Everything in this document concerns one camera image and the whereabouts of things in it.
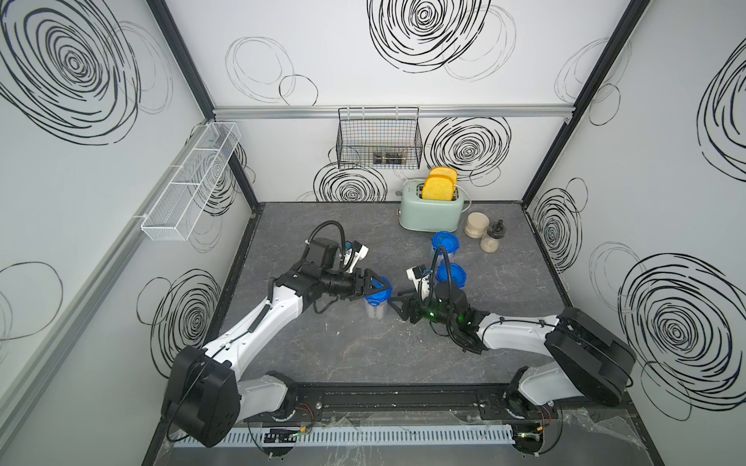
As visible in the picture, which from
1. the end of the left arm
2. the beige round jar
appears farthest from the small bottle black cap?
the end of the left arm

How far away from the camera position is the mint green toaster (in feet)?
3.39

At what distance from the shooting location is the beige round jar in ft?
3.52

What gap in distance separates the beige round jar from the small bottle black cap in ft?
0.08

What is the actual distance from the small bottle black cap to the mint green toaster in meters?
0.11

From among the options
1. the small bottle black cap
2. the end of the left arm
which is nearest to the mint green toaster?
the small bottle black cap

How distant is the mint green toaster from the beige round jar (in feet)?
0.13

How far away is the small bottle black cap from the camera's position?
3.29 feet
